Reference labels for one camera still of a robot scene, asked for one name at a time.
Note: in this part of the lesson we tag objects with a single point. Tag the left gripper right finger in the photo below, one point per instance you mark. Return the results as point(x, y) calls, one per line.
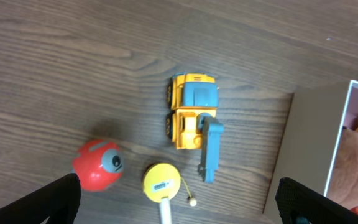
point(298, 204)

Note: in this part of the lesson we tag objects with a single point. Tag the brown plush toy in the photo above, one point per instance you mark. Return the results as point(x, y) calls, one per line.
point(343, 186)

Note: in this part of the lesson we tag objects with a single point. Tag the white cardboard box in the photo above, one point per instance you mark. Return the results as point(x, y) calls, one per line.
point(311, 138)

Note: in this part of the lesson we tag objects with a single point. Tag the yellow toy truck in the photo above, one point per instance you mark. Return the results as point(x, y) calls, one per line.
point(193, 99)

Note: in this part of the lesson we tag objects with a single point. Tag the red toy ball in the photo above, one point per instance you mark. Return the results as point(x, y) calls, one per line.
point(98, 165)

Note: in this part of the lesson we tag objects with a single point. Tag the yellow toy pellet drum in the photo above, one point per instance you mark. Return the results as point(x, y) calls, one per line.
point(161, 182)

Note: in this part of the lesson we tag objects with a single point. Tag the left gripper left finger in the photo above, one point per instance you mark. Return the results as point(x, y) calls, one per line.
point(57, 202)

